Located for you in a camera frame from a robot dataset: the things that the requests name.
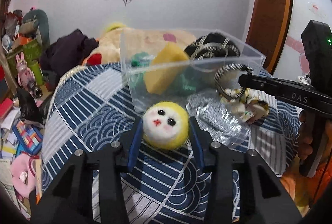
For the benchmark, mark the green cardboard box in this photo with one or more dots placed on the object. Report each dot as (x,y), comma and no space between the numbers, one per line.
(32,51)

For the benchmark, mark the dark purple clothing pile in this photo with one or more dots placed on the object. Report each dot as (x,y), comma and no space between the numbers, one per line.
(66,53)

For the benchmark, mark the silver glitter fabric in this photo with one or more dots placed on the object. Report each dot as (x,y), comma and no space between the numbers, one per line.
(216,118)

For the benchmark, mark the grey green plush toy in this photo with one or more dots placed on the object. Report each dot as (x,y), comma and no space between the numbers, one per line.
(35,24)

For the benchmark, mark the yellow sponge block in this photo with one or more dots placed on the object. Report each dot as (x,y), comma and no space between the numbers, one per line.
(157,81)

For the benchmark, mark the floral pouch with striped strap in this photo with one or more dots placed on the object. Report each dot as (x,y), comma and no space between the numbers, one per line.
(244,102)

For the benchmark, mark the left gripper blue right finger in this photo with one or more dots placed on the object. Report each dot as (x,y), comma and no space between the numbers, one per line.
(195,135)

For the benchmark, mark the right hand holding gripper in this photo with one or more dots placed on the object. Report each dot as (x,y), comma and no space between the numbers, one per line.
(308,140)

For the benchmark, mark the beige fluffy patchwork blanket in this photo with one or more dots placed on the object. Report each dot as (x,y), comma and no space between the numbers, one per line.
(127,42)

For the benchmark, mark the green knitted cloth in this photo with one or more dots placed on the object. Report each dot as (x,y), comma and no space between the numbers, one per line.
(186,83)

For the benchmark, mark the green cylinder bottle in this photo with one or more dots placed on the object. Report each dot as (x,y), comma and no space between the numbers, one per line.
(35,68)

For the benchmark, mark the yellow white felt doll head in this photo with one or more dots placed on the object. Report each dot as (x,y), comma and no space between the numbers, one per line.
(165,125)

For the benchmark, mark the clear plastic storage box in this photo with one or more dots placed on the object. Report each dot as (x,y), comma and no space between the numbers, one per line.
(169,65)

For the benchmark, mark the pink plush on floor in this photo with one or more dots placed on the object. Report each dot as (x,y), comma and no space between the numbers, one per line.
(23,174)

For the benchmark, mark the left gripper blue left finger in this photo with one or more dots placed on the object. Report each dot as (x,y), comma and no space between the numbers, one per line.
(134,142)

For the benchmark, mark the blue white patterned bedspread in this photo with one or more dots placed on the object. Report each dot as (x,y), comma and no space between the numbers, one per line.
(92,106)

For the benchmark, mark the colourful blue pencil case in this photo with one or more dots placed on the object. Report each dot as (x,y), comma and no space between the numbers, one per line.
(29,137)

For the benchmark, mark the yellow plush behind blanket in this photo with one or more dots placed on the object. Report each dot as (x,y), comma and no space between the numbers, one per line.
(114,26)

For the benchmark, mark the pink rabbit figure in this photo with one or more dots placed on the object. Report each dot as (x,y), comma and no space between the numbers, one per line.
(24,73)

